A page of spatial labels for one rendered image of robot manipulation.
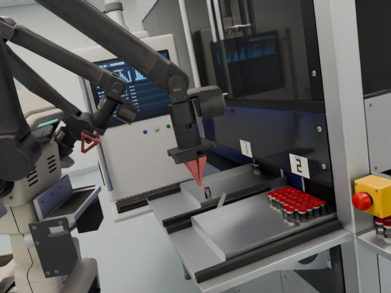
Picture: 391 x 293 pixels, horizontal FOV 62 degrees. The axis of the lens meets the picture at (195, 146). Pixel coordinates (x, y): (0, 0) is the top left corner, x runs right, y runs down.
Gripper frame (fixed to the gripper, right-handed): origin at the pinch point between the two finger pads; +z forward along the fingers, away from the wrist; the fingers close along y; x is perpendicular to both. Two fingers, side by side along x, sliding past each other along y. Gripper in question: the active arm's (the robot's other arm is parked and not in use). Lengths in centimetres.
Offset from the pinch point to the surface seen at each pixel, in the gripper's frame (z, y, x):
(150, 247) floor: 107, -4, 190
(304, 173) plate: 9.3, 32.4, 5.0
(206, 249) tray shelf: 20.3, -0.9, 4.9
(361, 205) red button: 10.2, 29.1, -19.0
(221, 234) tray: 20.3, 5.5, 9.4
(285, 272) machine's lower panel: 53, 31, 25
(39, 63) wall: -100, -76, 543
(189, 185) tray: 18, 10, 54
